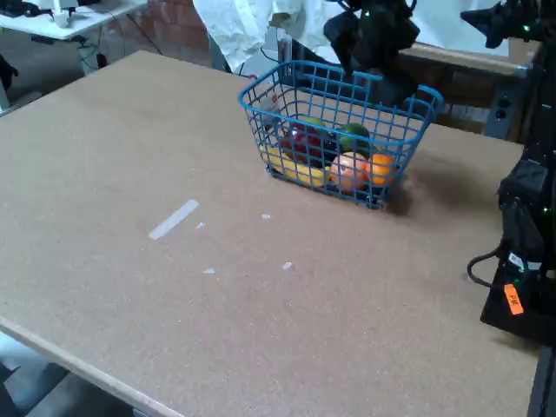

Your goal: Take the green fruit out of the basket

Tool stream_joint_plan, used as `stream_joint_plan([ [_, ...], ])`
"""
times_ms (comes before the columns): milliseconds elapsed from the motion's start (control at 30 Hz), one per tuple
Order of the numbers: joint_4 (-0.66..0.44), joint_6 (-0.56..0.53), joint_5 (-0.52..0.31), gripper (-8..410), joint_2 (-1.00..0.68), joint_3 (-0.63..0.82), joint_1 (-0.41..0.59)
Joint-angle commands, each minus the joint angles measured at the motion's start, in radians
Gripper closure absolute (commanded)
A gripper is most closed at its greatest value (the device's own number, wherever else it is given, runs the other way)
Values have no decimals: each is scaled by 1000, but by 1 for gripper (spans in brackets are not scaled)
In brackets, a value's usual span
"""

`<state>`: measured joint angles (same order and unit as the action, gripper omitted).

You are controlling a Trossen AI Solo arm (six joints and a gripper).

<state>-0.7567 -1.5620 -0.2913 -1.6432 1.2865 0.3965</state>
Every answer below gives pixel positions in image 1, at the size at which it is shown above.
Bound blue wire basket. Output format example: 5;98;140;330
237;59;445;211

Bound orange toy fruit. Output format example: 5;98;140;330
367;153;397;187

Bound long white tape strip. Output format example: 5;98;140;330
149;199;200;241

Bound black metal frame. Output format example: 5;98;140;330
526;345;556;417

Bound black toy grapes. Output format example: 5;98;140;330
319;129;344;169

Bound black base power cable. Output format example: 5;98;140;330
467;247;507;288

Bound white desk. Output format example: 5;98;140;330
0;0;149;43

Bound white object on desk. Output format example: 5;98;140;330
50;0;88;30

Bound round green toy fruit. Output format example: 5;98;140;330
337;122;371;153

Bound pale peach toy fruit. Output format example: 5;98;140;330
329;151;370;195

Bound red toy pomegranate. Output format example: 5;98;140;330
281;122;325;165

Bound wooden workbench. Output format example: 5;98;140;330
397;41;544;142

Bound yellow toy banana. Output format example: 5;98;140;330
259;145;327;189

